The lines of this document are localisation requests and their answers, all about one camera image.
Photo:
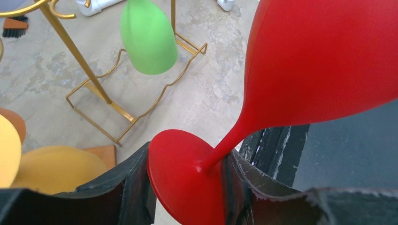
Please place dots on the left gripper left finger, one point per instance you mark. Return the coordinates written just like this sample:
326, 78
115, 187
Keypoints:
120, 196

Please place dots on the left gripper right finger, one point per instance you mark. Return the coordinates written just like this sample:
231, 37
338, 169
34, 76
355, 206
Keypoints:
251, 197

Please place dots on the gold scroll glass rack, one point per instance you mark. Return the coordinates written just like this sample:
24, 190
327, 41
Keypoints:
106, 153

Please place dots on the yellow goblet front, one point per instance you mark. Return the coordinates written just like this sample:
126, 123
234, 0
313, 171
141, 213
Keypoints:
48, 170

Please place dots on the orange plastic goblet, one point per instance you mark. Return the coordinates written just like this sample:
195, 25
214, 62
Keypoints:
17, 121

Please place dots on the red plastic goblet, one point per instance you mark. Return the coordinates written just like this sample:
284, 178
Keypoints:
307, 61

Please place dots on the green plastic goblet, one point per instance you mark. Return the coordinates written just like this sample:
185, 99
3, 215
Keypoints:
148, 37

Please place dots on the gold rectangular wire rack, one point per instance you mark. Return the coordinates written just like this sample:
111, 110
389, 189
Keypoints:
47, 7

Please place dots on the small orange black object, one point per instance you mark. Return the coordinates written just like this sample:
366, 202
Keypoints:
15, 27

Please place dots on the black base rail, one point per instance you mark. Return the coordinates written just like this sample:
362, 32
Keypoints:
276, 151

